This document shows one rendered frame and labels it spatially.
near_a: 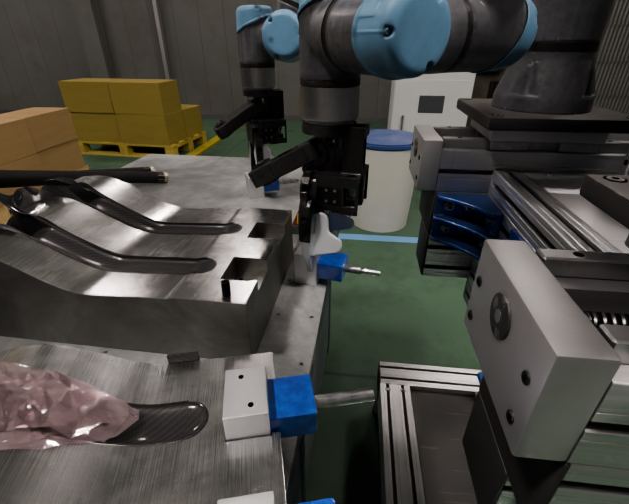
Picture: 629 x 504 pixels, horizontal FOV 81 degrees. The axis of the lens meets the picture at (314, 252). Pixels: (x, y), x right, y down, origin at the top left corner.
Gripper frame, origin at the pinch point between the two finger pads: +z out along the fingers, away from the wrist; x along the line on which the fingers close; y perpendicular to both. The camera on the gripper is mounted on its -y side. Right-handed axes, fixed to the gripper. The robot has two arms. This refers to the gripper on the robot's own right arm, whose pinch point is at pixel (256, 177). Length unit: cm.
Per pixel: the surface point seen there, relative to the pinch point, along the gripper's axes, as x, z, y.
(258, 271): -46.5, -2.3, -9.1
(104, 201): -25.8, -7.1, -29.0
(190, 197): 3.7, 4.6, -16.2
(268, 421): -69, -2, -13
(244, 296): -54, -4, -12
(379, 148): 110, 26, 95
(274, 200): -5.2, 4.6, 3.0
